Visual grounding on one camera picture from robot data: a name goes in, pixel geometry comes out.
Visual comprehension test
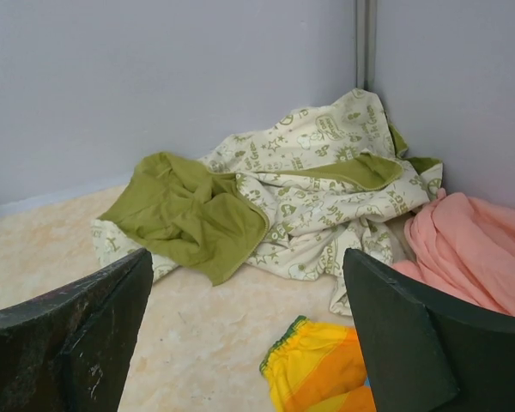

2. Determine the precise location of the cream green printed jacket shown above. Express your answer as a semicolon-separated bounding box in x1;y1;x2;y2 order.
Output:
91;89;443;316

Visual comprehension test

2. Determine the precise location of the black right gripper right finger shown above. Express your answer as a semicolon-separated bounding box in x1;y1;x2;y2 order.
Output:
343;249;515;411

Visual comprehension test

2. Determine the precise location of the rainbow striped garment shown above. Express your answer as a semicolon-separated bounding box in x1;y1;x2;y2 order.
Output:
259;316;376;412

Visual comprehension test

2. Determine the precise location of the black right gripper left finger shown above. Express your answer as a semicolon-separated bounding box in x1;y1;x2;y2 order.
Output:
0;249;153;411

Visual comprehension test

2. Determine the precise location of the pink cloth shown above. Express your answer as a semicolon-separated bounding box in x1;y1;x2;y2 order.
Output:
392;190;515;317

